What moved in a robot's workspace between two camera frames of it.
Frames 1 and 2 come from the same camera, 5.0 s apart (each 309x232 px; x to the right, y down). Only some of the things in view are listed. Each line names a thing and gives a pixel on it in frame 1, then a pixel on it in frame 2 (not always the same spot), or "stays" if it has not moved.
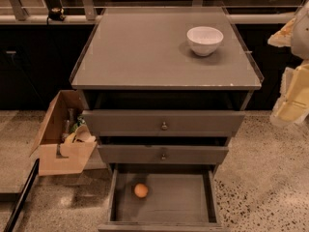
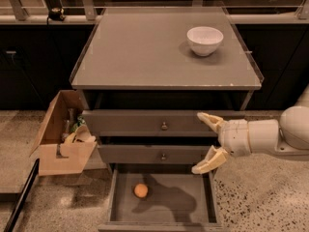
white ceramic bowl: (205, 40) stays
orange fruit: (141, 189) stays
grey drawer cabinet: (166, 88) stays
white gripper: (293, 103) → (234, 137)
